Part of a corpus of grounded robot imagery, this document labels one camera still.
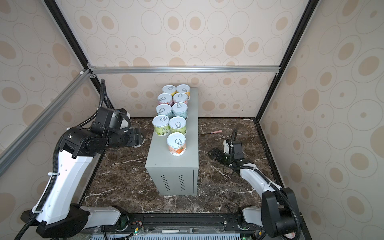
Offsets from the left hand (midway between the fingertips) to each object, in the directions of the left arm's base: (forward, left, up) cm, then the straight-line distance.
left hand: (142, 136), depth 63 cm
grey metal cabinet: (-13, -13, -10) cm, 21 cm away
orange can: (-3, +1, -3) cm, 4 cm away
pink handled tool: (+31, -36, -36) cm, 60 cm away
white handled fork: (-30, -21, -35) cm, 50 cm away
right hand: (+6, -34, -27) cm, 44 cm away
